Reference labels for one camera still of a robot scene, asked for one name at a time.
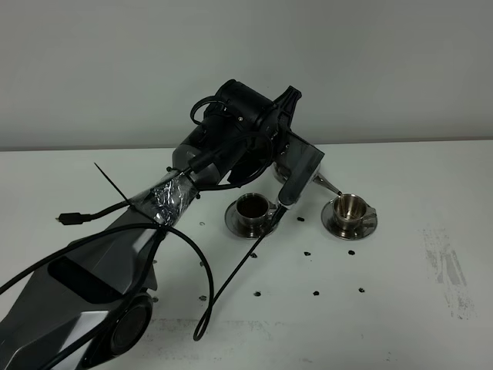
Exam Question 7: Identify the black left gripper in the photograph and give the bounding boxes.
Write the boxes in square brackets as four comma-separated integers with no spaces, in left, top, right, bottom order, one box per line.
[200,79,324,207]

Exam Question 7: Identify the stainless steel teapot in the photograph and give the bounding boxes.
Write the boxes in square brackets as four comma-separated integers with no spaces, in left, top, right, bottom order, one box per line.
[274,151,342,203]

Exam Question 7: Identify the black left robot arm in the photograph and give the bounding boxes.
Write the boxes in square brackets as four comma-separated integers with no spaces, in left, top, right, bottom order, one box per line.
[1,80,324,369]

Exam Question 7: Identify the left stainless steel teacup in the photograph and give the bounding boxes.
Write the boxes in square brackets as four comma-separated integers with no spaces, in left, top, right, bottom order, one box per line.
[234,193,277,228]

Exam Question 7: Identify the stainless steel teacup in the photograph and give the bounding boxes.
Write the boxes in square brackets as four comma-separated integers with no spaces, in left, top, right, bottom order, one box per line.
[333,193,377,230]
[234,193,277,228]

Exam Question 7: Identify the right stainless steel teacup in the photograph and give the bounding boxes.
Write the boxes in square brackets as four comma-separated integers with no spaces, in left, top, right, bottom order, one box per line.
[333,193,377,230]

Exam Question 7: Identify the left steel cup saucer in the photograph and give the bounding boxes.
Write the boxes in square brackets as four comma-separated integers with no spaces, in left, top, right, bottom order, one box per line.
[224,197,272,239]

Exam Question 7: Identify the steel cup saucer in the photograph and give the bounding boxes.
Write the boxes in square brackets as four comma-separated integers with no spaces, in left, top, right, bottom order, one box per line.
[224,197,272,239]
[320,198,378,241]

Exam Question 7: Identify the right steel cup saucer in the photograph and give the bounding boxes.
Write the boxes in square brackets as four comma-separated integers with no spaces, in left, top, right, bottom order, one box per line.
[320,198,378,241]

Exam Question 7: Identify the black left camera cable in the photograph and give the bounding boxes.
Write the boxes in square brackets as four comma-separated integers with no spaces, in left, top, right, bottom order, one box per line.
[0,95,284,341]

